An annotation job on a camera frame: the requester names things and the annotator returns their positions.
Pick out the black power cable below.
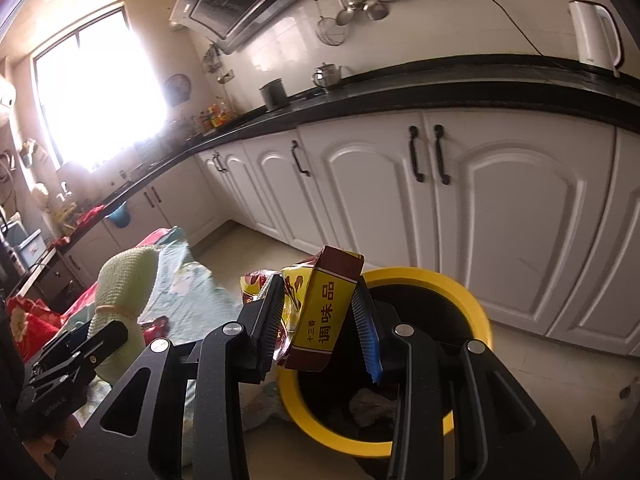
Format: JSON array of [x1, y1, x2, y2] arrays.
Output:
[[465, 0, 547, 57]]

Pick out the dark metal canister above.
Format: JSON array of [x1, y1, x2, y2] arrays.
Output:
[[259, 78, 288, 111]]

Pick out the large metal ladle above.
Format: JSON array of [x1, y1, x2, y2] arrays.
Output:
[[362, 0, 390, 22]]

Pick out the blue plastic basin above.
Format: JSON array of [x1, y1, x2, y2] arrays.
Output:
[[105, 202, 132, 226]]

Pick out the metal teapot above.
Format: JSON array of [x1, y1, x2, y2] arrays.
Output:
[[312, 62, 351, 91]]

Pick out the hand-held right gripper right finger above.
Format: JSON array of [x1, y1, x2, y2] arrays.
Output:
[[350, 280, 581, 480]]

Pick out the black range hood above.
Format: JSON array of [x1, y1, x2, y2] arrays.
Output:
[[170, 0, 306, 53]]

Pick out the red snack packet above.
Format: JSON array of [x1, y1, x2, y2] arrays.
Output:
[[142, 315, 171, 343]]

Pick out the red cushion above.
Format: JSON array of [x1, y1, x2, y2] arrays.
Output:
[[5, 295, 61, 361]]

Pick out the cartoon cat printed blanket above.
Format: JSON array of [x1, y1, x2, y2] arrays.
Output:
[[95, 225, 287, 466]]

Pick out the white storage box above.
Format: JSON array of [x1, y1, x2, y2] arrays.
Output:
[[12, 230, 43, 271]]

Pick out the wall-mounted utensil holder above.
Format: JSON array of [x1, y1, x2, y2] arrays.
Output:
[[202, 45, 236, 83]]

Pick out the kitchen window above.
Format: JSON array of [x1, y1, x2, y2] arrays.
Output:
[[35, 5, 168, 171]]

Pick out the row of condiment bottles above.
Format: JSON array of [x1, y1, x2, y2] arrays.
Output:
[[187, 100, 235, 136]]

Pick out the white air conditioner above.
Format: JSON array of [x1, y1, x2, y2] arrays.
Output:
[[0, 77, 16, 126]]

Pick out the yellow-rimmed black trash bin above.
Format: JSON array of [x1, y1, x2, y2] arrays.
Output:
[[277, 267, 493, 461]]

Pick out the round decorative wall plate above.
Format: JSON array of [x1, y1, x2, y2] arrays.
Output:
[[165, 74, 192, 107]]

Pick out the light green mesh sponge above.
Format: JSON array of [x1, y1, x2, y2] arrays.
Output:
[[92, 246, 161, 383]]

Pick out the white printed plastic bag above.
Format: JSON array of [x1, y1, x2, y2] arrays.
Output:
[[349, 389, 397, 427]]

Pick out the red cloth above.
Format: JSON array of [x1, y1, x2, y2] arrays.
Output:
[[75, 205, 106, 226]]

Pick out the white electric kettle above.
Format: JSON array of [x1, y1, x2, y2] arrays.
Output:
[[567, 0, 626, 78]]

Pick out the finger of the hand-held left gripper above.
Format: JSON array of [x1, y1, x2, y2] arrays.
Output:
[[32, 327, 88, 368], [75, 319, 130, 367]]

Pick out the red yellow foil packet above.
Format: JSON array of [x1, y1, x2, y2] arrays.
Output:
[[240, 245, 366, 373]]

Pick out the wire strainer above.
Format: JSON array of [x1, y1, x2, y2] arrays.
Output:
[[316, 0, 349, 47]]

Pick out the white lower kitchen cabinets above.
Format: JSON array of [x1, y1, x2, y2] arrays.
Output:
[[65, 110, 640, 356]]

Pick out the black kitchen countertop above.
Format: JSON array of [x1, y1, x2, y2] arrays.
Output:
[[47, 52, 640, 261]]

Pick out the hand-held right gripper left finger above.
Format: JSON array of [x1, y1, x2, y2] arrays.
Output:
[[55, 272, 286, 480]]

